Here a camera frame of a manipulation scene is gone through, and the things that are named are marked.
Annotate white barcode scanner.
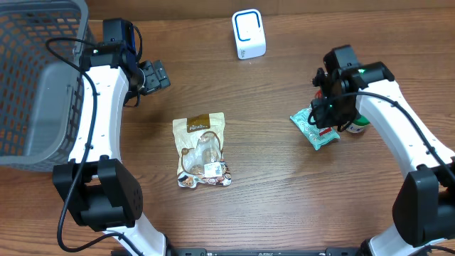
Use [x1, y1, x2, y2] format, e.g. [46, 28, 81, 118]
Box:
[232, 9, 267, 60]

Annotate teal wet wipes pack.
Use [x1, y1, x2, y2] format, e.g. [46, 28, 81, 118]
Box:
[290, 107, 340, 150]

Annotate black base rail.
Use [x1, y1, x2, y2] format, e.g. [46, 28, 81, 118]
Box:
[165, 247, 359, 256]

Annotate grey plastic basket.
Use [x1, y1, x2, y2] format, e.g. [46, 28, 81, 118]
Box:
[1, 0, 95, 172]

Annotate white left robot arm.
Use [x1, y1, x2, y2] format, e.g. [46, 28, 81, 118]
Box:
[52, 18, 176, 256]

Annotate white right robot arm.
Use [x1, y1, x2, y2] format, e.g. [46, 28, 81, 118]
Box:
[308, 45, 454, 255]

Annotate red candy bar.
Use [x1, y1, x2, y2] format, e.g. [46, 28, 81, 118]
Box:
[314, 90, 333, 137]

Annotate white snack bag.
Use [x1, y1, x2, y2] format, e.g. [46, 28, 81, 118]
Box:
[173, 112, 232, 188]

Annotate green lid jar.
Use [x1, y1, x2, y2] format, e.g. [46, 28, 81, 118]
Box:
[346, 115, 370, 134]

